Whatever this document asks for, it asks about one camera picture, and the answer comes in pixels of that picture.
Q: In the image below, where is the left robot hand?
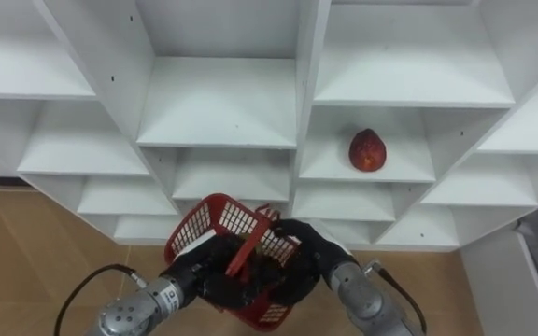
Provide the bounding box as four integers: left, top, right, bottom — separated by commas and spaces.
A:
161, 232, 273, 312

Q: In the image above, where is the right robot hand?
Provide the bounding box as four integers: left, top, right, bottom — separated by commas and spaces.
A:
267, 217, 359, 307

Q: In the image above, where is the red plastic mesh basket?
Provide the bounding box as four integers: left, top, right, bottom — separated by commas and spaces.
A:
163, 192, 305, 332

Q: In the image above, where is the red fruit soft toy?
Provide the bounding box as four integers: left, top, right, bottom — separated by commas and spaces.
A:
347, 128, 388, 173

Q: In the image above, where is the white cubby shelf unit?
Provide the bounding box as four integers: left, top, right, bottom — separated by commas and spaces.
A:
0, 0, 538, 253

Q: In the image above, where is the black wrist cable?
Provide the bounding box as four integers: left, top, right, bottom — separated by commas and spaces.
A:
364, 260, 428, 335
53, 263, 149, 336

